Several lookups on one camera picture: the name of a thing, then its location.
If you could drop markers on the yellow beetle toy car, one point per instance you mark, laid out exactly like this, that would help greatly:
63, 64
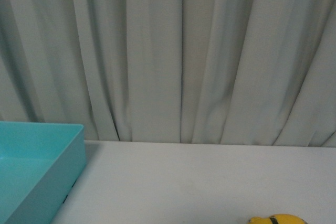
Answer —
277, 219

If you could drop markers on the pale grey pleated curtain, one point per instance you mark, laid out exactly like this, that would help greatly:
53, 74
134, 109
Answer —
247, 72

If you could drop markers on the turquoise plastic storage tray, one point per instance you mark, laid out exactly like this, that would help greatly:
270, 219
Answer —
40, 163

